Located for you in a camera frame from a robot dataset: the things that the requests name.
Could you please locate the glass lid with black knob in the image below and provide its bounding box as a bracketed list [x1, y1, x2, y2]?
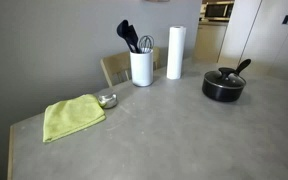
[203, 67, 247, 89]

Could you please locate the white utensil holder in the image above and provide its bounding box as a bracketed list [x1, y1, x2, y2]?
[129, 48, 154, 88]

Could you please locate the small steel bowl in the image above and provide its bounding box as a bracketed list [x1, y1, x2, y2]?
[97, 92, 119, 110]

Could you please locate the wooden chair with solid backrest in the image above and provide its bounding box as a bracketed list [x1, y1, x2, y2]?
[99, 46, 162, 88]

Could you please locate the white paper towel roll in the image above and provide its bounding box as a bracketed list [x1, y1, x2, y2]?
[166, 25, 187, 81]

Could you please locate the black plastic spatula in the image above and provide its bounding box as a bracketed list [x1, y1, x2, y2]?
[127, 24, 142, 54]

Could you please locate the green microfibre cloth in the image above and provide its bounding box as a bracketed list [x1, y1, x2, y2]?
[42, 93, 107, 144]

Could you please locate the beige kitchen cabinet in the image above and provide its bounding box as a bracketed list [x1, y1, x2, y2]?
[193, 20, 229, 64]

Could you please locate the microwave oven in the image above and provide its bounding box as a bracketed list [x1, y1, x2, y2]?
[204, 1, 235, 22]

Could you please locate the white closet door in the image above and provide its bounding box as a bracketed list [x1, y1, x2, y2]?
[217, 0, 288, 81]

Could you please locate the steel wire whisk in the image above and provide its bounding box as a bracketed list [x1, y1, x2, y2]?
[138, 34, 155, 54]

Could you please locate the black pot with long handle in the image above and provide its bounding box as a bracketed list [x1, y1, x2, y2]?
[201, 58, 252, 103]

